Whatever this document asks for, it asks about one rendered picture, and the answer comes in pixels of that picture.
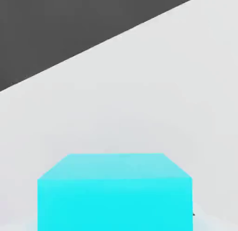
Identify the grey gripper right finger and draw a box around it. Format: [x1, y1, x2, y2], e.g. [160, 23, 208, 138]
[192, 205, 228, 231]

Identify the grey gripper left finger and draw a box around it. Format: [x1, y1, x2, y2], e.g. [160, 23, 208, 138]
[21, 221, 38, 231]

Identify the small cyan cube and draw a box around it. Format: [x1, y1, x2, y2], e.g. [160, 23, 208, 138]
[37, 152, 193, 231]

